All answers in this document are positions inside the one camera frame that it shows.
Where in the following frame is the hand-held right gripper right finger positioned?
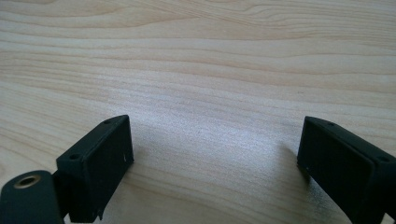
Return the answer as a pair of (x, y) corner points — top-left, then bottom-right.
(296, 116), (396, 224)

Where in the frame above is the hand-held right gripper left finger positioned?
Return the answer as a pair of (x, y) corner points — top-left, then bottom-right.
(51, 114), (135, 224)

